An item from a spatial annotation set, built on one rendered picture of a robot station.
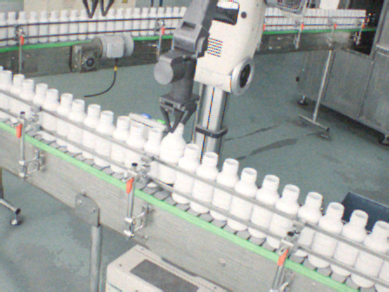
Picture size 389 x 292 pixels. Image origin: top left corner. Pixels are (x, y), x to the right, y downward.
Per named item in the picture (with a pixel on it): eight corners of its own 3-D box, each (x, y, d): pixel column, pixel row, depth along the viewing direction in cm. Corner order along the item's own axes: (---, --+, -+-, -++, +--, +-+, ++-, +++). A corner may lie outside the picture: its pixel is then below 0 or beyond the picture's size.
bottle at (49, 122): (63, 138, 166) (65, 91, 159) (49, 143, 161) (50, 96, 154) (52, 132, 169) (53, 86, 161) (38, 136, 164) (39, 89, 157)
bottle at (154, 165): (164, 180, 150) (168, 128, 143) (159, 189, 144) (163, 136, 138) (144, 176, 151) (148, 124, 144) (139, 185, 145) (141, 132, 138)
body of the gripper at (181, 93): (200, 102, 137) (204, 76, 134) (179, 110, 129) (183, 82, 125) (180, 95, 139) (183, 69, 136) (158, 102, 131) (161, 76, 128)
